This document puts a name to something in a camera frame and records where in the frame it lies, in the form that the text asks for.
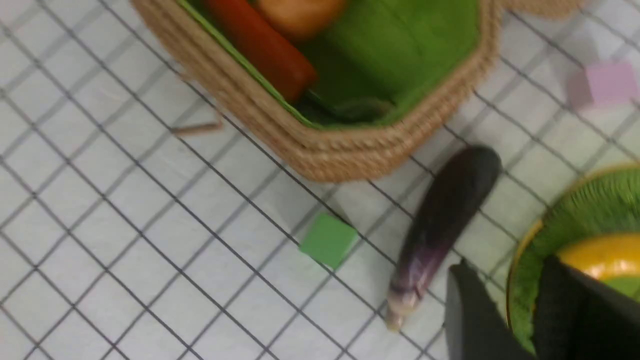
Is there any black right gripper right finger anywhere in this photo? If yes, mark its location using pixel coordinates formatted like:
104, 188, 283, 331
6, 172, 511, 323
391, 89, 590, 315
531, 256, 640, 360

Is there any purple plastic eggplant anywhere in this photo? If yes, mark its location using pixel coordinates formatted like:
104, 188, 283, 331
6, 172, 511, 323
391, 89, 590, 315
385, 145, 503, 332

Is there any green foam cube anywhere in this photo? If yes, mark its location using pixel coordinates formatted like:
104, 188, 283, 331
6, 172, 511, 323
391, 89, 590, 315
299, 213, 358, 270

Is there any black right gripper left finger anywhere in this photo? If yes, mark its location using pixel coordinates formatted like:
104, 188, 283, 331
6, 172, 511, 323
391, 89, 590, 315
444, 260, 535, 360

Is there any pink foam cube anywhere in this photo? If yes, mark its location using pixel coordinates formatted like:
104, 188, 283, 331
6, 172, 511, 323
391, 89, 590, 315
566, 61, 639, 111

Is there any yellow plastic banana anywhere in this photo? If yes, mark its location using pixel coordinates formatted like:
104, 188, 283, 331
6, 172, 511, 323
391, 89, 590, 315
556, 234, 640, 281

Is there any woven wicker basket green lining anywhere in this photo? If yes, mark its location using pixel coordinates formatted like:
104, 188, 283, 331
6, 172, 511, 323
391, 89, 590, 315
131, 0, 506, 183

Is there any white grid tablecloth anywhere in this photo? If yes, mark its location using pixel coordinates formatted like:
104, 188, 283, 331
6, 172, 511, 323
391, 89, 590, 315
0, 0, 639, 360

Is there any orange-brown plastic potato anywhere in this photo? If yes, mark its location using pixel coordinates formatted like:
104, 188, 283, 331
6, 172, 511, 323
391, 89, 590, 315
254, 0, 348, 42

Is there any orange plastic carrot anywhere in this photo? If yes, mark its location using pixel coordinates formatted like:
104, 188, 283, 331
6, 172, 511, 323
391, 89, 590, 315
202, 0, 396, 123

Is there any green glass leaf plate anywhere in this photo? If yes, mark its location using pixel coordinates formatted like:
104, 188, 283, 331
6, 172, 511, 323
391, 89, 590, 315
506, 163, 640, 354

